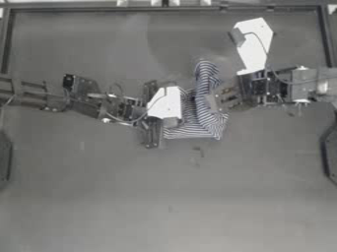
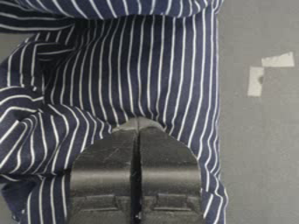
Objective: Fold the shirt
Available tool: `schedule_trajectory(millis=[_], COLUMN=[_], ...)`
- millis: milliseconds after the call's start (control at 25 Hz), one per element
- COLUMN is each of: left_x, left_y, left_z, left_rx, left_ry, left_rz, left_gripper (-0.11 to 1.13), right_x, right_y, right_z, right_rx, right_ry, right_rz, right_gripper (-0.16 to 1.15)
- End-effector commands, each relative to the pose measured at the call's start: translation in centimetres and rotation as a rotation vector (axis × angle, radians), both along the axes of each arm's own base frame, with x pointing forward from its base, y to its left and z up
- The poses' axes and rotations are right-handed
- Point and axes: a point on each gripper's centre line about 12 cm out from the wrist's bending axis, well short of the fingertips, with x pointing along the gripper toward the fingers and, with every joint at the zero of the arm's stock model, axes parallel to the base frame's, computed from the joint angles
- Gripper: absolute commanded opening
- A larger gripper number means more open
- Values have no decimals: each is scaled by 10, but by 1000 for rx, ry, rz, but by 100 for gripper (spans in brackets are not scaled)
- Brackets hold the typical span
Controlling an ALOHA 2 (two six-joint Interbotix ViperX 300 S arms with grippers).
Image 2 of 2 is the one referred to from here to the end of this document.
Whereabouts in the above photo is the white tape piece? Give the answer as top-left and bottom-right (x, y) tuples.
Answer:
(260, 52), (295, 68)
(247, 66), (267, 98)

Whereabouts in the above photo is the navy white striped t-shirt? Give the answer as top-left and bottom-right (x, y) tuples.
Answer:
(0, 0), (230, 224)

